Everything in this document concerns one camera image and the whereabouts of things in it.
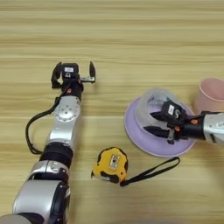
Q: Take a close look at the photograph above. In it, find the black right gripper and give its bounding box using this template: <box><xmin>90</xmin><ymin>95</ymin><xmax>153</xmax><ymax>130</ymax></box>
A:
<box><xmin>143</xmin><ymin>111</ymin><xmax>206</xmax><ymax>146</ymax></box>

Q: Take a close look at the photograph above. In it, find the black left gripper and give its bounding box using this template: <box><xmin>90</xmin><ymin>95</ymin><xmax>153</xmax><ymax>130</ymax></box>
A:
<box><xmin>51</xmin><ymin>60</ymin><xmax>97</xmax><ymax>102</ymax></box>

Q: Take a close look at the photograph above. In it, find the clear adhesive tape roll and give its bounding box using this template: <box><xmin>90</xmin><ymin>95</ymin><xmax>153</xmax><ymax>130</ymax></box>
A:
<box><xmin>136</xmin><ymin>87</ymin><xmax>188</xmax><ymax>138</ymax></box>

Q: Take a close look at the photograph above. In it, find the pink plastic cup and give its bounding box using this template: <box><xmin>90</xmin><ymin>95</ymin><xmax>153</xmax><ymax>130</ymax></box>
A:
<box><xmin>193</xmin><ymin>77</ymin><xmax>224</xmax><ymax>116</ymax></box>

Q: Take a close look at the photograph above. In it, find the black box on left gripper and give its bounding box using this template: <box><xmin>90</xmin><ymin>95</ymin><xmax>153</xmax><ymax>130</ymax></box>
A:
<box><xmin>59</xmin><ymin>62</ymin><xmax>80</xmax><ymax>81</ymax></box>

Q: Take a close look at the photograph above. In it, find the purple round plate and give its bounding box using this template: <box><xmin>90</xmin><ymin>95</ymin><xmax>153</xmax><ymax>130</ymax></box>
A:
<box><xmin>123</xmin><ymin>95</ymin><xmax>197</xmax><ymax>158</ymax></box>

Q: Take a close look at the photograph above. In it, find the yellow black tape measure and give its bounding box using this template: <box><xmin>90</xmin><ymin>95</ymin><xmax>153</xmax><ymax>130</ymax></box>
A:
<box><xmin>90</xmin><ymin>146</ymin><xmax>181</xmax><ymax>188</ymax></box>

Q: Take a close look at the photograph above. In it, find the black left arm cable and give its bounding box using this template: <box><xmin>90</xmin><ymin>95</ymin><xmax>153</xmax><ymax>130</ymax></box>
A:
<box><xmin>24</xmin><ymin>95</ymin><xmax>66</xmax><ymax>156</ymax></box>

